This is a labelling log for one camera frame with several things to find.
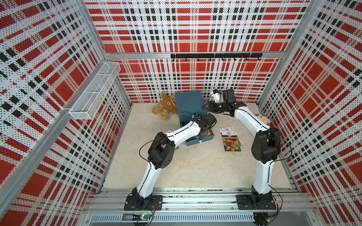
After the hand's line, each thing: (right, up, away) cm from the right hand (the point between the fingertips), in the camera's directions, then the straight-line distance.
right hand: (205, 107), depth 90 cm
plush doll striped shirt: (+43, -7, +11) cm, 45 cm away
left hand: (-2, -16, +4) cm, 17 cm away
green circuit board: (-34, -56, -21) cm, 69 cm away
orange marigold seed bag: (+19, -24, +7) cm, 31 cm away
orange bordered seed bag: (+3, -16, +3) cm, 17 cm away
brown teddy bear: (-28, +3, +20) cm, 35 cm away
